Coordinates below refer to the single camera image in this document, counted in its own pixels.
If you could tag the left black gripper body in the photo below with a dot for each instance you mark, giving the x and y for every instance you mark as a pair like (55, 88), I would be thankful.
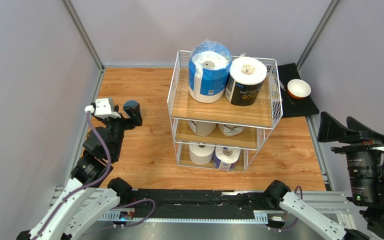
(117, 126)

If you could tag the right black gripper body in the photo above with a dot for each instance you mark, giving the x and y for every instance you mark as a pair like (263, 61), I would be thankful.
(358, 143)

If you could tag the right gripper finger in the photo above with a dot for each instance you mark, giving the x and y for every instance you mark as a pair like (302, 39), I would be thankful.
(331, 130)
(354, 124)

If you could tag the brown paper roll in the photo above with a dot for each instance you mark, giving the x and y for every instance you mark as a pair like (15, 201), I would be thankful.
(201, 128)
(231, 130)

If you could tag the plain white paper towel roll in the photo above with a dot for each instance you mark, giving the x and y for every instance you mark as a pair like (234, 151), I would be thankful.
(201, 154)

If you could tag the white wire wooden shelf rack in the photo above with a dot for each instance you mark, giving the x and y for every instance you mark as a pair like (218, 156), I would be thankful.
(259, 119)

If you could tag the blue paper towel roll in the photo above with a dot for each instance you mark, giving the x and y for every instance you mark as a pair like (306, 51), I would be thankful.
(208, 69)

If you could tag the white roll dark brown wrapper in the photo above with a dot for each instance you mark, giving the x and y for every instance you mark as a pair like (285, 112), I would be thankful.
(245, 80)

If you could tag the white roll blue label wrapper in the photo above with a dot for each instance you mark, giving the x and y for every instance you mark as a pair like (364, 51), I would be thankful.
(226, 158)

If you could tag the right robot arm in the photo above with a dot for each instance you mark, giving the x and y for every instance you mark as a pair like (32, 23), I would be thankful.
(364, 152)

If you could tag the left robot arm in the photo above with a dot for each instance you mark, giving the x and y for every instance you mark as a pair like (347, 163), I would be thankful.
(66, 219)

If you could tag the black cloth placemat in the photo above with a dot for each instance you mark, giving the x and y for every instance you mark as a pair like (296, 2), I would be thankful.
(303, 107)

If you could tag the orange white bowl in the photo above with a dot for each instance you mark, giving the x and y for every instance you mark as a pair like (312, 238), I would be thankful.
(298, 89)

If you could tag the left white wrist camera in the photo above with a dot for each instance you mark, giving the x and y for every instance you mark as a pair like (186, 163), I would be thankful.
(103, 108)

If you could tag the dark handled knife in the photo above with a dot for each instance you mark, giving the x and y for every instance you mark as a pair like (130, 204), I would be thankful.
(286, 93)

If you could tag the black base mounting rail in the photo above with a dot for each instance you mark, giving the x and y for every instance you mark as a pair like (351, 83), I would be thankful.
(201, 204)

